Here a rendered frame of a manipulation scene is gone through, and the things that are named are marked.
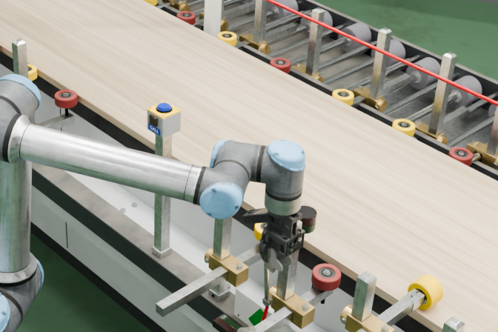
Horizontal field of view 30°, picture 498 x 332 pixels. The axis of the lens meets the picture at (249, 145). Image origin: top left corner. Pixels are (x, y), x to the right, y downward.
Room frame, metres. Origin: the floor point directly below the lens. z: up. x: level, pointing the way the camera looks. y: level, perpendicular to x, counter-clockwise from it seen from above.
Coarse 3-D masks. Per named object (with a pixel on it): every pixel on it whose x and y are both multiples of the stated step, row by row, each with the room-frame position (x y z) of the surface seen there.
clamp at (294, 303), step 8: (272, 288) 1.95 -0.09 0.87; (272, 296) 1.92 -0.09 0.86; (296, 296) 1.92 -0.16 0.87; (272, 304) 1.92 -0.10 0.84; (280, 304) 1.90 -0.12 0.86; (288, 304) 1.89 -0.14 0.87; (296, 304) 1.89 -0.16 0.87; (296, 312) 1.86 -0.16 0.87; (304, 312) 1.86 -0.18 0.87; (312, 312) 1.87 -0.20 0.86; (296, 320) 1.86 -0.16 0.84; (304, 320) 1.85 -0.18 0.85; (312, 320) 1.88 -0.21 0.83
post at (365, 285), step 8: (368, 272) 1.76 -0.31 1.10; (360, 280) 1.75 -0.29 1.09; (368, 280) 1.74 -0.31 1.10; (360, 288) 1.74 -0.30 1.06; (368, 288) 1.73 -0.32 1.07; (360, 296) 1.74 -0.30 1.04; (368, 296) 1.74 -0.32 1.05; (360, 304) 1.74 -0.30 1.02; (368, 304) 1.74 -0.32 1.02; (352, 312) 1.75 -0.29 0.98; (360, 312) 1.74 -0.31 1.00; (368, 312) 1.75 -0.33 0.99; (360, 320) 1.73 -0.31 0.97
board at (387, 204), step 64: (0, 0) 3.63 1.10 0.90; (64, 0) 3.68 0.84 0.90; (128, 0) 3.73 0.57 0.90; (64, 64) 3.09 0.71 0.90; (128, 64) 3.13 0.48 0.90; (192, 64) 3.17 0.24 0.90; (256, 64) 3.21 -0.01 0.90; (128, 128) 2.68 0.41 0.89; (192, 128) 2.70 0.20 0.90; (256, 128) 2.73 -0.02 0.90; (320, 128) 2.77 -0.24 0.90; (384, 128) 2.80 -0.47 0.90; (256, 192) 2.35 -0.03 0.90; (320, 192) 2.38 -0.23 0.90; (384, 192) 2.41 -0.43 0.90; (448, 192) 2.43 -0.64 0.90; (320, 256) 2.09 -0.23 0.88; (384, 256) 2.08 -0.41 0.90; (448, 256) 2.10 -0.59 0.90
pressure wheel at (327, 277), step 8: (320, 264) 2.02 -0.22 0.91; (328, 264) 2.02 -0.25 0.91; (312, 272) 1.99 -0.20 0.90; (320, 272) 1.99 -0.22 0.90; (328, 272) 1.98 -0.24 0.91; (336, 272) 1.99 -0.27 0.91; (312, 280) 1.97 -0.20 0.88; (320, 280) 1.95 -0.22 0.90; (328, 280) 1.95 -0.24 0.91; (336, 280) 1.96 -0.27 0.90; (320, 288) 1.95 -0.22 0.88; (328, 288) 1.95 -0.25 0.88
